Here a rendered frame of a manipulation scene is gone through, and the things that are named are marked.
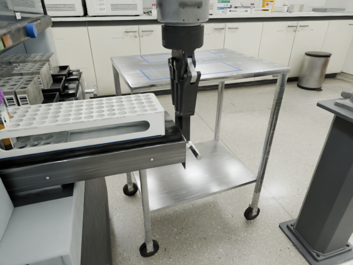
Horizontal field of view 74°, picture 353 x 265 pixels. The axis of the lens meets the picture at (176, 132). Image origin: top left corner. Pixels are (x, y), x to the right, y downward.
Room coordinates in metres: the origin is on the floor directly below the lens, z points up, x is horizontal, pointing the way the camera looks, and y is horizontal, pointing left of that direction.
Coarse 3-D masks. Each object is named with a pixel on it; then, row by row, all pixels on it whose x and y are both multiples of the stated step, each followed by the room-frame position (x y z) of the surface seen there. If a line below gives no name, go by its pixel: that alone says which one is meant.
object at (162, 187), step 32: (128, 64) 0.93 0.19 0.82; (160, 64) 0.93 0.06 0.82; (224, 64) 0.93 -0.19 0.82; (256, 64) 0.93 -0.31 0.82; (192, 160) 1.04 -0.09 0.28; (224, 160) 1.04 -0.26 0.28; (128, 192) 1.05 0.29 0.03; (160, 192) 0.79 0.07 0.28; (192, 192) 0.79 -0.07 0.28; (256, 192) 0.87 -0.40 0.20
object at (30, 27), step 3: (27, 24) 0.55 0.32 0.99; (30, 24) 0.55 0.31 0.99; (33, 24) 0.56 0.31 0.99; (27, 27) 0.54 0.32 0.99; (30, 27) 0.54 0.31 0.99; (33, 27) 0.55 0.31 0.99; (27, 30) 0.54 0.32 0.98; (30, 30) 0.54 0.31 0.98; (33, 30) 0.54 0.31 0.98; (30, 33) 0.54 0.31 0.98; (33, 33) 0.55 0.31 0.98; (36, 33) 0.57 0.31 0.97; (30, 36) 0.54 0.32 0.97; (33, 36) 0.55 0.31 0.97; (36, 36) 0.56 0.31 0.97
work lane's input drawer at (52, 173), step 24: (168, 120) 0.44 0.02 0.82; (120, 144) 0.35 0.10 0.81; (144, 144) 0.37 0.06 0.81; (168, 144) 0.37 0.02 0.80; (192, 144) 0.45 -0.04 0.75; (0, 168) 0.30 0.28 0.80; (24, 168) 0.30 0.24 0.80; (48, 168) 0.31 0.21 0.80; (72, 168) 0.32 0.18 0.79; (96, 168) 0.33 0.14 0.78; (120, 168) 0.34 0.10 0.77; (144, 168) 0.35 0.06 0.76
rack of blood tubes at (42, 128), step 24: (120, 96) 0.46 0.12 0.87; (144, 96) 0.47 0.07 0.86; (24, 120) 0.34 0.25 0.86; (48, 120) 0.34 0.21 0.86; (72, 120) 0.34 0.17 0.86; (96, 120) 0.35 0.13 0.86; (120, 120) 0.36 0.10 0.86; (144, 120) 0.46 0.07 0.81; (24, 144) 0.33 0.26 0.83; (48, 144) 0.33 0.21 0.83; (72, 144) 0.34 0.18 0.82
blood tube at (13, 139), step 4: (0, 96) 0.34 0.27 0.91; (0, 100) 0.33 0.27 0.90; (0, 104) 0.33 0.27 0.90; (0, 108) 0.33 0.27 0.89; (4, 108) 0.34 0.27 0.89; (4, 112) 0.34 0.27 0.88; (4, 116) 0.33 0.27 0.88; (4, 120) 0.33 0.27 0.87; (8, 120) 0.34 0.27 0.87; (12, 140) 0.33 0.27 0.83; (16, 140) 0.34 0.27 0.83
